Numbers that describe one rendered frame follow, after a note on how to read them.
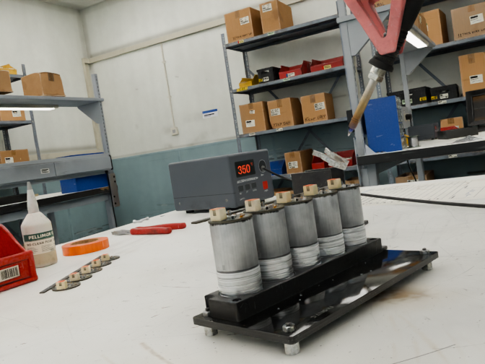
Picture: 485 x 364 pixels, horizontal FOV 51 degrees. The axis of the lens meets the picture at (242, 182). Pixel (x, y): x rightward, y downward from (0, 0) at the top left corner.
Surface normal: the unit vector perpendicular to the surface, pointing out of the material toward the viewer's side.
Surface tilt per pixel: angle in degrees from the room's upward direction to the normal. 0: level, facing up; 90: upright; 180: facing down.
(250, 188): 90
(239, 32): 90
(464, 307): 0
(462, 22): 90
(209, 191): 90
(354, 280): 0
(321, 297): 0
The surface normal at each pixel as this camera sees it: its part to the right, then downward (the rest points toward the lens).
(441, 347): -0.15, -0.99
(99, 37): -0.47, 0.12
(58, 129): 0.87, -0.11
